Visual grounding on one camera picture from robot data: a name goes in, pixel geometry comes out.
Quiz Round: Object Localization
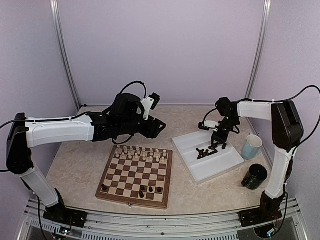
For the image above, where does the front aluminium rail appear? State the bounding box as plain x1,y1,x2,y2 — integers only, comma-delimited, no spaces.
15,198,309,240

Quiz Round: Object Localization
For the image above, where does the left aluminium frame post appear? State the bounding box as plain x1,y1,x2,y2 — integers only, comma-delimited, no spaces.
50,0,81,110

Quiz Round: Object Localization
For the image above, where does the dark green mug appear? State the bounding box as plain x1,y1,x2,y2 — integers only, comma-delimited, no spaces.
241,163,268,190

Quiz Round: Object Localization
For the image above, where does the white plastic tray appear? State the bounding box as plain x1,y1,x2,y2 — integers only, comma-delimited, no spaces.
172,130,245,185

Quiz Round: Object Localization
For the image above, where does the right aluminium frame post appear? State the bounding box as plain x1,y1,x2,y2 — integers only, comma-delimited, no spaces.
245,0,272,98

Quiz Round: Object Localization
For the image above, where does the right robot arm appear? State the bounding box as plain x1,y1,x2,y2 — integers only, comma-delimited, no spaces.
211,97,304,222

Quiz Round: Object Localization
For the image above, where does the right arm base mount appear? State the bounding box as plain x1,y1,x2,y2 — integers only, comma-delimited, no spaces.
238,207,283,228

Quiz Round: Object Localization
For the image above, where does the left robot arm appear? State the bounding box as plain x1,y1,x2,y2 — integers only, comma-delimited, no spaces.
6,93,166,223

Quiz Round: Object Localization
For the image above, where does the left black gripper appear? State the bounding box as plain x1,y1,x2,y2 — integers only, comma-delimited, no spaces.
118,115,166,139

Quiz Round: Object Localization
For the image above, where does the light blue mug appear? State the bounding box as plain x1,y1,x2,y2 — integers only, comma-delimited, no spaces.
241,134,263,160

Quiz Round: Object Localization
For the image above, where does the black chess rook corner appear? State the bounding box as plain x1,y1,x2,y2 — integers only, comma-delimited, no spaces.
101,184,108,192

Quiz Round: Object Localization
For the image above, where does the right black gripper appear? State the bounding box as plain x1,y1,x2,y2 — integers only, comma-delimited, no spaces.
211,116,240,146

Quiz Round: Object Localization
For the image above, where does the wooden chess board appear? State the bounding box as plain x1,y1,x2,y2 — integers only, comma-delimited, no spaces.
95,145,173,209

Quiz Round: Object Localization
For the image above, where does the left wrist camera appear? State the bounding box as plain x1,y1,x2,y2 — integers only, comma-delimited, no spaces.
141,92,161,121

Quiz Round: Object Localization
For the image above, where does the aluminium frame post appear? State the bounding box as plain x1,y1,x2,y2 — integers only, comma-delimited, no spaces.
50,0,81,110
245,0,272,98

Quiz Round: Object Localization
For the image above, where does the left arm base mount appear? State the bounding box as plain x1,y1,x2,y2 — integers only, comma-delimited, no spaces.
43,208,88,228

